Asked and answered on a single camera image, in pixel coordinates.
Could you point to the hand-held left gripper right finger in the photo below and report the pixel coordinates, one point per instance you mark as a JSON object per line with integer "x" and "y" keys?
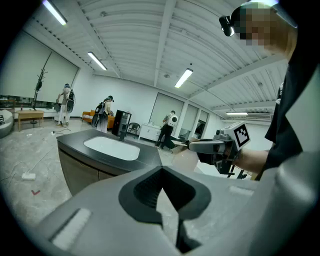
{"x": 225, "y": 220}

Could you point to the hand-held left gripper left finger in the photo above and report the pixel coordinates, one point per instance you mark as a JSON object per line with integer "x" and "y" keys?
{"x": 100, "y": 212}

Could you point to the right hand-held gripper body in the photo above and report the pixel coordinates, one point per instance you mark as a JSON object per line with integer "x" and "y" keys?
{"x": 240, "y": 135}

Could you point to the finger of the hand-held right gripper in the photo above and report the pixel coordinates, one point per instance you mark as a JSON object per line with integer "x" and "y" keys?
{"x": 207, "y": 145}
{"x": 207, "y": 158}

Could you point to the person's right forearm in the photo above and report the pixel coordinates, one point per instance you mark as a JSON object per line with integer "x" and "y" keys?
{"x": 252, "y": 160}

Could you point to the white sink basin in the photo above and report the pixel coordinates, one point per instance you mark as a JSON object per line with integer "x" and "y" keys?
{"x": 112, "y": 148}

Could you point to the black countertop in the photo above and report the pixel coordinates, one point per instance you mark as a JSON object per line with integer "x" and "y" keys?
{"x": 72, "y": 140}

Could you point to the person's right hand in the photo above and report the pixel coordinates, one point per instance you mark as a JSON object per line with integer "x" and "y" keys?
{"x": 228, "y": 152}

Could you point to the ceiling strip light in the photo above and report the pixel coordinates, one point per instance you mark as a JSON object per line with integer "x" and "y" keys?
{"x": 237, "y": 113}
{"x": 55, "y": 12}
{"x": 97, "y": 61}
{"x": 183, "y": 78}

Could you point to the white air conditioner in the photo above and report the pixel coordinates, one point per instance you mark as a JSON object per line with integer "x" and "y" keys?
{"x": 258, "y": 117}

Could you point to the cardboard box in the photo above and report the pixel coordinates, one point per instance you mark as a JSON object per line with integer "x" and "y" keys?
{"x": 180, "y": 143}

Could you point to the window roller blind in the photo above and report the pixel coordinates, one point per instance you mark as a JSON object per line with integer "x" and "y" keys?
{"x": 190, "y": 117}
{"x": 22, "y": 70}
{"x": 62, "y": 82}
{"x": 167, "y": 105}

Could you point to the person's black shirt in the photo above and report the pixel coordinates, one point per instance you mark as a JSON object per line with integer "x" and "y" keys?
{"x": 287, "y": 120}

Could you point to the white cabinet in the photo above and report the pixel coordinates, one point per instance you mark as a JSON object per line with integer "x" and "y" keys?
{"x": 147, "y": 131}

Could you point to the black chair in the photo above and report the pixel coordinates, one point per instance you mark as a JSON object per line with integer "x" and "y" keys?
{"x": 133, "y": 126}

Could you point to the black faucet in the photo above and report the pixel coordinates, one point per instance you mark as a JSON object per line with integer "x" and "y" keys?
{"x": 121, "y": 136}

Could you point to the black water dispenser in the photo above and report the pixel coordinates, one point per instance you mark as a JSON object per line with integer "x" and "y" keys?
{"x": 120, "y": 120}

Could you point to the orange sofa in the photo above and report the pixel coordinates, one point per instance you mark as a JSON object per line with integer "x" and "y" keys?
{"x": 87, "y": 116}

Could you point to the person's head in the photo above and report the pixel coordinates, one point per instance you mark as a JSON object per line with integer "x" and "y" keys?
{"x": 265, "y": 27}

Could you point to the low wooden table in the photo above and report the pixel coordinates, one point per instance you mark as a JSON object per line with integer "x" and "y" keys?
{"x": 30, "y": 113}

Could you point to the zebra striped cushion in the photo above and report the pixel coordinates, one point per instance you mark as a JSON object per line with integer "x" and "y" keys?
{"x": 2, "y": 120}

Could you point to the black coat rack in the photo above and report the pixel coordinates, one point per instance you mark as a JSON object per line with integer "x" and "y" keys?
{"x": 39, "y": 85}

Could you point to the black head-worn camera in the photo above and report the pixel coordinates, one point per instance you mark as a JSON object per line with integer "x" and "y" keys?
{"x": 226, "y": 25}

